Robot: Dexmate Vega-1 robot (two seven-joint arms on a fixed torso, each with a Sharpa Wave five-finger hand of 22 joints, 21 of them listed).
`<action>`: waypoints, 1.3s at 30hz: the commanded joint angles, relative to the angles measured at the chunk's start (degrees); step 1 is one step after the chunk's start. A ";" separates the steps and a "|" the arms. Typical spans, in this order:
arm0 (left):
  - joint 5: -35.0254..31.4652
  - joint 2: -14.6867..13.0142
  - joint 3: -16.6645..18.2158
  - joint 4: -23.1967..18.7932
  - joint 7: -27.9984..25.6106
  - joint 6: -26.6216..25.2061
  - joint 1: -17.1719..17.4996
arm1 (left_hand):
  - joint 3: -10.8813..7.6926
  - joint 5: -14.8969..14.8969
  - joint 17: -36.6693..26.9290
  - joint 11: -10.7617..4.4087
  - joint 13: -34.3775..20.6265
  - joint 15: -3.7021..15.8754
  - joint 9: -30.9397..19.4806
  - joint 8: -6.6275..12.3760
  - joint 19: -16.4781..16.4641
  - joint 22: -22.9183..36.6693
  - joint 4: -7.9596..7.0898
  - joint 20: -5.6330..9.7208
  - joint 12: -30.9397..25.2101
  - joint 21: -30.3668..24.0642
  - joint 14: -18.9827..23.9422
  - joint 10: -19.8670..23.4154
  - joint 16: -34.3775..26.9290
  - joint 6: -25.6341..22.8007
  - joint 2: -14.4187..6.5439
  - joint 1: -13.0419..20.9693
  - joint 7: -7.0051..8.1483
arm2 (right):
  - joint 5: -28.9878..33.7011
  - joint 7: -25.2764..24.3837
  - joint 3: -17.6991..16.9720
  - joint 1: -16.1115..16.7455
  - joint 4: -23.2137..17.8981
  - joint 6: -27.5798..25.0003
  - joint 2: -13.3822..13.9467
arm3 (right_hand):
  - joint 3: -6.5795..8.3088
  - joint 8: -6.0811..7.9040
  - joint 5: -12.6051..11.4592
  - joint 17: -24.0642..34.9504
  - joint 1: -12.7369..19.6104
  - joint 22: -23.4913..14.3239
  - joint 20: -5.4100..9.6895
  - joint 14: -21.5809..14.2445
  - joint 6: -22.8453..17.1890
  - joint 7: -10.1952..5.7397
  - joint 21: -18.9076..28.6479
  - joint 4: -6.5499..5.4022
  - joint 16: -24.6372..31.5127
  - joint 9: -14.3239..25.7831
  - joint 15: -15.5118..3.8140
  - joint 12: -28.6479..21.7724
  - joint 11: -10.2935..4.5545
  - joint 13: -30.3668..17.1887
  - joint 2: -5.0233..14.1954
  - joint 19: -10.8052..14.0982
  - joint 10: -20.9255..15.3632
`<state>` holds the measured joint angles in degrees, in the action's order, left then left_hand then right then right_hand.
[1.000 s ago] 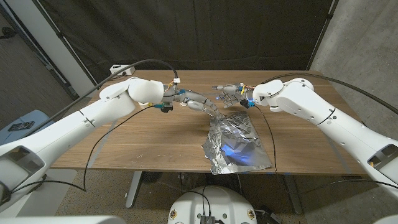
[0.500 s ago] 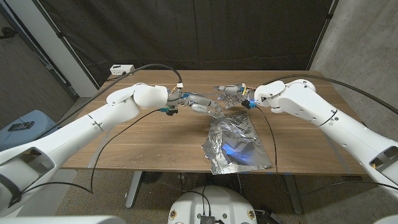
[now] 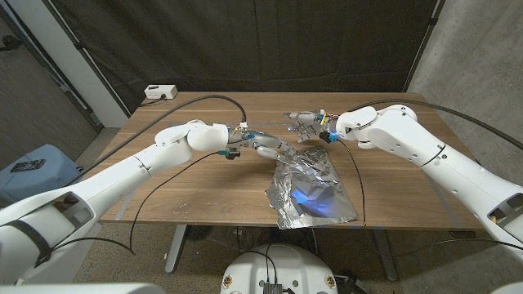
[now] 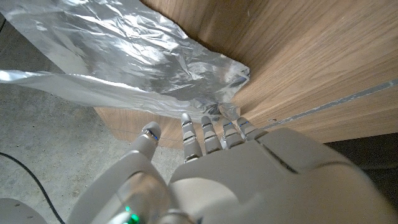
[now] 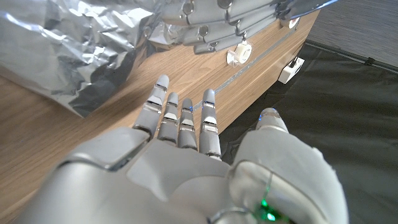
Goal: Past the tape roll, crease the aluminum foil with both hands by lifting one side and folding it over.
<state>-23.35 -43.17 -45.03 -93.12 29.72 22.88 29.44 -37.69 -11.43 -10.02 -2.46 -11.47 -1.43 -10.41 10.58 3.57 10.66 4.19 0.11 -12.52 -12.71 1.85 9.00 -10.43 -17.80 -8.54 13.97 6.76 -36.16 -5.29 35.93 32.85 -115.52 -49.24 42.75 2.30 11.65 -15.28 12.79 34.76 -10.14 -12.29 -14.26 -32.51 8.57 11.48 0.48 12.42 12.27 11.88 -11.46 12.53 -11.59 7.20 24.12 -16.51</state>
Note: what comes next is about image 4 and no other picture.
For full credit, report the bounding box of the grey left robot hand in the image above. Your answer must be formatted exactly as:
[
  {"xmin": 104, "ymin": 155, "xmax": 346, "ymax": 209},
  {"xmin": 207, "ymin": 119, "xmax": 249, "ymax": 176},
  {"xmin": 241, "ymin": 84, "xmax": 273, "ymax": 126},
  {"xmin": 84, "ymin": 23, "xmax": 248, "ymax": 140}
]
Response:
[{"xmin": 67, "ymin": 113, "xmax": 398, "ymax": 224}]

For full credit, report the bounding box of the crinkled aluminum foil sheet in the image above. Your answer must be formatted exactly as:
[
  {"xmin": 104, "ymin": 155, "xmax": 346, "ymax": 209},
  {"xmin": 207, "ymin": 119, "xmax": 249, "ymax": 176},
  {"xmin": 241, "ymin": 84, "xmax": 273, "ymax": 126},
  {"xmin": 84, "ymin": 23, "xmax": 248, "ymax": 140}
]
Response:
[{"xmin": 0, "ymin": 0, "xmax": 251, "ymax": 124}]

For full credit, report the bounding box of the grey tape outline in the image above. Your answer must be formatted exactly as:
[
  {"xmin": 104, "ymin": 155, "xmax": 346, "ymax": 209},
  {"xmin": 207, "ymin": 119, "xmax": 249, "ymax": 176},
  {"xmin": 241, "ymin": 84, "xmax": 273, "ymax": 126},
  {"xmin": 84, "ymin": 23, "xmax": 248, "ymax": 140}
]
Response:
[{"xmin": 261, "ymin": 77, "xmax": 398, "ymax": 131}]

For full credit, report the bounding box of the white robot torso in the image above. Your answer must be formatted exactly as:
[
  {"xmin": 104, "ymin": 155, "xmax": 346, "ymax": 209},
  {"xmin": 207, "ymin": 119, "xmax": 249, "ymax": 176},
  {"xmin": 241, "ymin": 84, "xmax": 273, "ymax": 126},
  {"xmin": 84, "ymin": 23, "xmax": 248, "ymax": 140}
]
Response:
[{"xmin": 0, "ymin": 197, "xmax": 48, "ymax": 224}]

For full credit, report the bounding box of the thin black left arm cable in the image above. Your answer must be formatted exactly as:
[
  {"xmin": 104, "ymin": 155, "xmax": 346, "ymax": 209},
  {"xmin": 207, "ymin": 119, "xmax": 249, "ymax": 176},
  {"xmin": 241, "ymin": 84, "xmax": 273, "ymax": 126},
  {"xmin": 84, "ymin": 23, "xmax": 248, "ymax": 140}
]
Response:
[{"xmin": 0, "ymin": 151, "xmax": 67, "ymax": 224}]

